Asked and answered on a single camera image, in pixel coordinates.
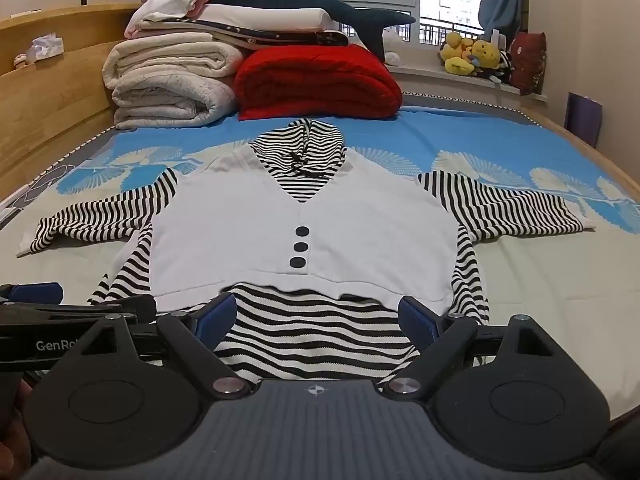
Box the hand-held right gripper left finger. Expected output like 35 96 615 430
70 292 253 400

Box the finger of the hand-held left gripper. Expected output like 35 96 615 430
0 282 66 307
0 294 158 331

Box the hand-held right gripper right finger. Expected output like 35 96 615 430
378 296 576 400

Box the striped hoodie with white vest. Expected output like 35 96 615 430
15 117 598 381

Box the blue and white bed sheet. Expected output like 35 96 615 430
0 105 640 421

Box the tissue pack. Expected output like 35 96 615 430
25 32 66 63

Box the cream fleece folded blanket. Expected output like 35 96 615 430
102 32 247 91

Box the red folded blanket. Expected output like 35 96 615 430
234 44 404 122

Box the purple flat panel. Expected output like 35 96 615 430
565 91 604 149

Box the small white plush toy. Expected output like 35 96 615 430
382 27 402 66

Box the yellow striped plush toy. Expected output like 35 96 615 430
467 40 514 84

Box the dark red cushion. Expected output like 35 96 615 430
510 31 549 96

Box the navy dotted cloth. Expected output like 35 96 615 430
150 17 351 52

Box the white pillow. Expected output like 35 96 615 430
140 4 334 34

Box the white folded cloth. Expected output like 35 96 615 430
125 0 213 32

